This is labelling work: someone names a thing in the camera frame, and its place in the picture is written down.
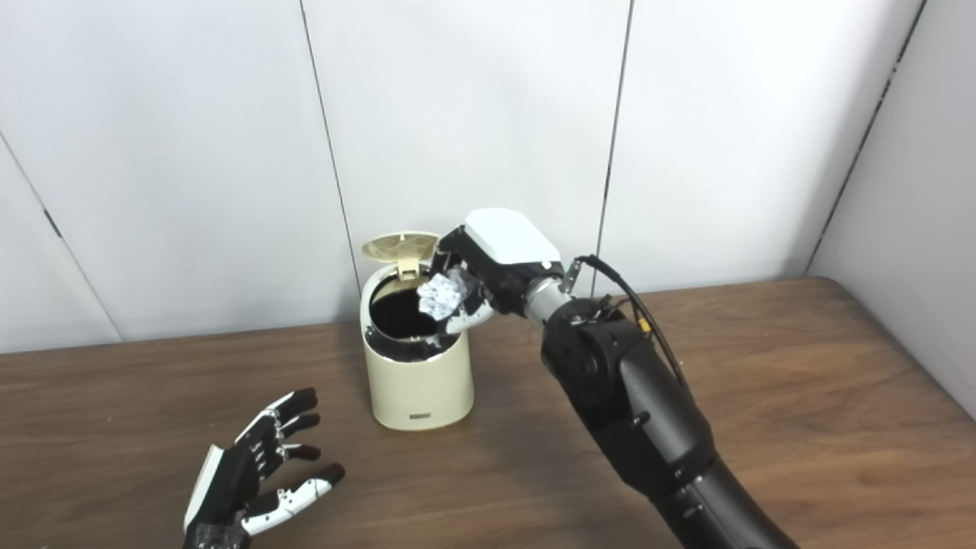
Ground white paper ball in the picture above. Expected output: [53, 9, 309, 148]
[418, 268, 467, 321]

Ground cream round bin lid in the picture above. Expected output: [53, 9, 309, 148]
[361, 232, 441, 277]

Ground cream-colored round bin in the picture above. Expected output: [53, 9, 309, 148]
[360, 232, 475, 432]

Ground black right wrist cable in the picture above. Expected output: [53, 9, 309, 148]
[564, 255, 691, 397]

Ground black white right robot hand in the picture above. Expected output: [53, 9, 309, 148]
[431, 208, 569, 336]

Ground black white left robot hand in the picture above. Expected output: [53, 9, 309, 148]
[181, 388, 346, 549]

